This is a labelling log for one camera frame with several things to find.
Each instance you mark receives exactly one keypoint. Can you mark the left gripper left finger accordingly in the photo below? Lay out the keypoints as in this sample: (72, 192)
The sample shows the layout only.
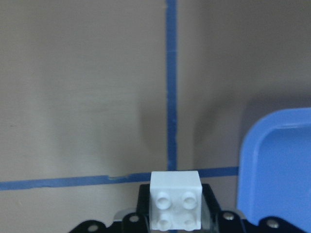
(136, 221)

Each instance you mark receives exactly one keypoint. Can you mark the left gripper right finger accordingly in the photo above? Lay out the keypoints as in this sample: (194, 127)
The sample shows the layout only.
(216, 220)

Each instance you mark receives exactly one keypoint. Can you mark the white block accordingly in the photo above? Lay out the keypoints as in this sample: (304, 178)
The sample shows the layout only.
(175, 200)

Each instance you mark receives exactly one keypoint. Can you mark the blue plastic tray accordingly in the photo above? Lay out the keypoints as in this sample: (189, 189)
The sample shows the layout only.
(275, 168)

